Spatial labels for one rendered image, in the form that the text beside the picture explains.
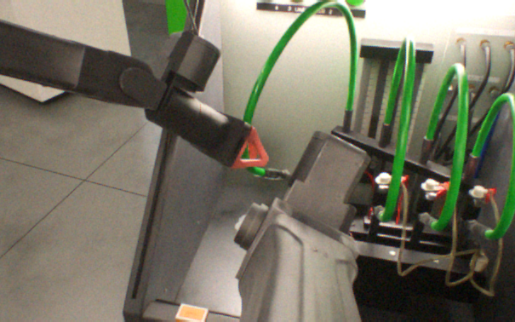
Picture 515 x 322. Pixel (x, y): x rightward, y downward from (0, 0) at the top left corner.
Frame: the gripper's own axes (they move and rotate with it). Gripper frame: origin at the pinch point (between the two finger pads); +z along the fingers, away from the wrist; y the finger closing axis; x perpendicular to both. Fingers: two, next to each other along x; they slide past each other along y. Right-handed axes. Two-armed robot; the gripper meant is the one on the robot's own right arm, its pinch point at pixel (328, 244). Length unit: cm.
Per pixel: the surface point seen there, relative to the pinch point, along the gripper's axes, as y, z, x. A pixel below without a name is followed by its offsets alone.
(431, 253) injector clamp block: 3.9, 40.3, -12.1
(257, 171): 6.7, 11.3, 16.6
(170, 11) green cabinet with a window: 120, 238, 219
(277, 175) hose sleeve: 7.7, 18.4, 15.5
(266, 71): 20.3, 1.3, 16.7
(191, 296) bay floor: -22, 36, 31
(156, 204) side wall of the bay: -4.8, 17.0, 35.7
